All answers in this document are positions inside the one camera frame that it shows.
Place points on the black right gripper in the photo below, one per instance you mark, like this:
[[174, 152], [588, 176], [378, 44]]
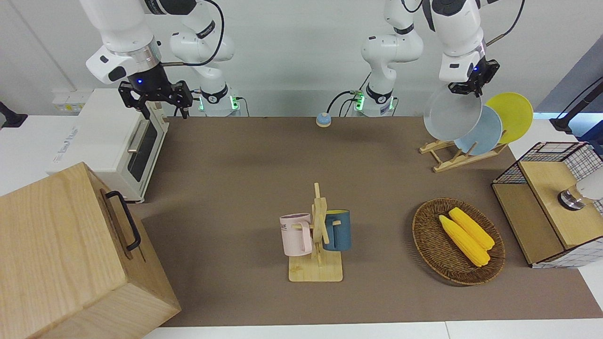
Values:
[[150, 87]]

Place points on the brown wicker basket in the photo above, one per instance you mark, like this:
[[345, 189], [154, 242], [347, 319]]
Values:
[[433, 245]]

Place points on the blue call bell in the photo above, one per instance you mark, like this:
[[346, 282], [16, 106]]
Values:
[[323, 120]]

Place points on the wooden mug rack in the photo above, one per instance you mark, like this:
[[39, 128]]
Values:
[[315, 270]]

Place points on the gray plate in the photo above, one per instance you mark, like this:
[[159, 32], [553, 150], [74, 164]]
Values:
[[450, 115]]

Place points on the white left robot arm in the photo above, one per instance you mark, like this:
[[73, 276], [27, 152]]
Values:
[[457, 28]]

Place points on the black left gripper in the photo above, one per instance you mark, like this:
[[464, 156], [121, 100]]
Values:
[[483, 70]]

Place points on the white wall socket box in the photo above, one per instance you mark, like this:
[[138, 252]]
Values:
[[70, 101]]

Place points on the white toaster oven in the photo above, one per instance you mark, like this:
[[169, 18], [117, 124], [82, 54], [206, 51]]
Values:
[[99, 136]]

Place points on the white bulb with metal base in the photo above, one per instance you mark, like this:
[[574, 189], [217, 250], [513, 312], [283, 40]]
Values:
[[591, 186]]

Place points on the brown table mat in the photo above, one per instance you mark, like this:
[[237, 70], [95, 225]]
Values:
[[235, 179]]

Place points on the dark blue mug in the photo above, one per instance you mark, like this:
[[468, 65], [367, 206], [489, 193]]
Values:
[[340, 233]]

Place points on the wooden plate rack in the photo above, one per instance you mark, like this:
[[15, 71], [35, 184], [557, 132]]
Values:
[[447, 165]]

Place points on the light wooden box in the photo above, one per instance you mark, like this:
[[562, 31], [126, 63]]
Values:
[[56, 245]]

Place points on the black pole stand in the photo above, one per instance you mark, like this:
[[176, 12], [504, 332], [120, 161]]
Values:
[[565, 123]]

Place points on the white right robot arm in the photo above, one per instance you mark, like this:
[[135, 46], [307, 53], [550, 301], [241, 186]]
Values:
[[118, 28]]

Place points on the yellow plate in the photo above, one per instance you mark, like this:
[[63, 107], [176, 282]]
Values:
[[516, 115]]

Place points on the yellow corn cob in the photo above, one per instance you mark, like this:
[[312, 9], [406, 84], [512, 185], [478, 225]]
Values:
[[464, 242], [473, 228]]

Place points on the pink mug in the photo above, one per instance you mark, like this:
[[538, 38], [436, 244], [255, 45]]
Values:
[[294, 240]]

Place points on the black clamp stand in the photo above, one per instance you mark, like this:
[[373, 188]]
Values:
[[12, 120]]

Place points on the light blue plate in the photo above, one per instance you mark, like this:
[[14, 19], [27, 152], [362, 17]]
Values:
[[487, 132]]

